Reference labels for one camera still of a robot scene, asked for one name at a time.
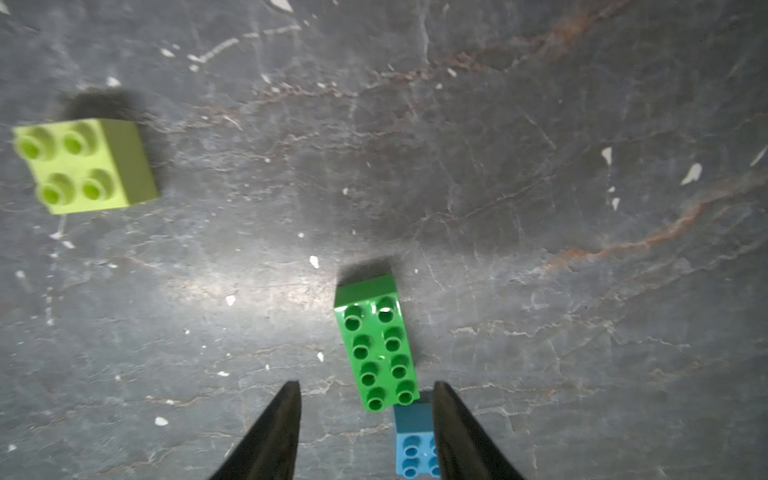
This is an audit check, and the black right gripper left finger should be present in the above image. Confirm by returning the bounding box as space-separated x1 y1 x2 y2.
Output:
211 380 301 480

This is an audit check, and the lime green lego brick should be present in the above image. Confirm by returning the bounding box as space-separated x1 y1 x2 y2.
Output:
13 118 159 215

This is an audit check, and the blue lego brick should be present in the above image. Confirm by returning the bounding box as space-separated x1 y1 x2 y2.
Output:
393 402 441 479

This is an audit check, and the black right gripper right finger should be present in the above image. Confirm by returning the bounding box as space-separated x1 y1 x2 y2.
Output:
432 381 524 480

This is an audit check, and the long green lego brick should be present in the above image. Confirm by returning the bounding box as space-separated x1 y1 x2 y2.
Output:
334 274 420 412

